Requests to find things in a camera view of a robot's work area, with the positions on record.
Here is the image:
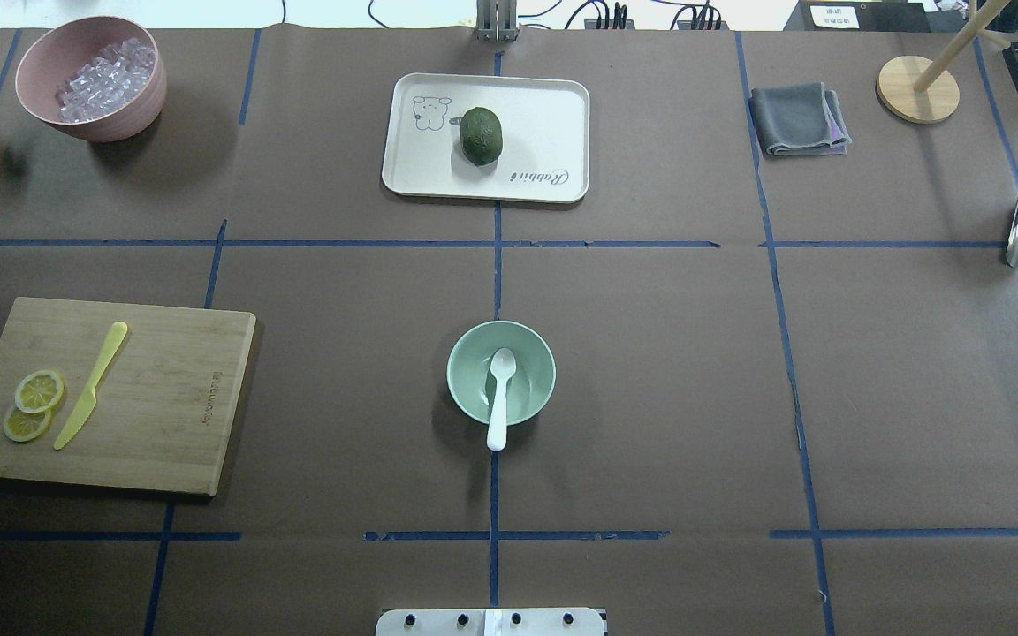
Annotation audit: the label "yellow plastic knife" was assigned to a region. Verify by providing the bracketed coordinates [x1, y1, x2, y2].
[53, 321, 129, 451]

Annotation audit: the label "clear ice cubes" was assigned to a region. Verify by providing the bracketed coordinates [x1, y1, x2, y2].
[57, 37, 159, 124]

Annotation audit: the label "white plastic spoon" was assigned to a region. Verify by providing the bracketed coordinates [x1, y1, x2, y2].
[486, 347, 517, 452]

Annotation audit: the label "pink bowl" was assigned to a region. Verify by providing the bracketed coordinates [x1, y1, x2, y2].
[15, 16, 167, 142]

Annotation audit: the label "green avocado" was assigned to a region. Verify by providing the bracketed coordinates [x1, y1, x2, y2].
[460, 106, 504, 166]

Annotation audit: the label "grey folded cloth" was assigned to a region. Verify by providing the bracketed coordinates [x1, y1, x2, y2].
[748, 83, 852, 156]

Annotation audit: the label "aluminium frame post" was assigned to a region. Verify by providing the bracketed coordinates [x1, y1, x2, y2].
[475, 0, 520, 42]

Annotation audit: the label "black sign holder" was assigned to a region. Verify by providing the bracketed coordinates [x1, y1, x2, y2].
[783, 1, 931, 33]

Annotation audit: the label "bamboo cutting board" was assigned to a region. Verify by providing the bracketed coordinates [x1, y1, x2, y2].
[0, 297, 257, 496]

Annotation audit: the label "lower lemon slice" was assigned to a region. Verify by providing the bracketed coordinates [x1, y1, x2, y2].
[3, 405, 53, 443]

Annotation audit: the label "wooden mug tree stand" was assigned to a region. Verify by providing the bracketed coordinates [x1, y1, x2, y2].
[874, 1, 1007, 125]

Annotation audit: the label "upper black usb hub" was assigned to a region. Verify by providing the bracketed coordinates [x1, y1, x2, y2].
[583, 1, 637, 31]

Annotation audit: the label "lemon slice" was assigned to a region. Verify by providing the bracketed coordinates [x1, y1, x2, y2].
[3, 405, 53, 443]
[13, 369, 65, 414]

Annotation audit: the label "light green bowl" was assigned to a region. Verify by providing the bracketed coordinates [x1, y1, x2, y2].
[447, 321, 557, 427]

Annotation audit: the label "lower black usb hub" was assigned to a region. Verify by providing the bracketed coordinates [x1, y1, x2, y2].
[670, 1, 725, 31]

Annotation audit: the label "upper lemon slice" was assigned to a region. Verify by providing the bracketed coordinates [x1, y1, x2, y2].
[13, 369, 65, 414]

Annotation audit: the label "black usb hub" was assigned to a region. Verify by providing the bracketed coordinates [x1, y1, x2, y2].
[670, 1, 725, 31]
[583, 1, 637, 31]

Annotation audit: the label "white rabbit tray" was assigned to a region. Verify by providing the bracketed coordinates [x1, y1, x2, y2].
[381, 73, 590, 204]

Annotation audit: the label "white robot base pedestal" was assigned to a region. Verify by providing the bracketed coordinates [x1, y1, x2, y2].
[375, 608, 609, 635]

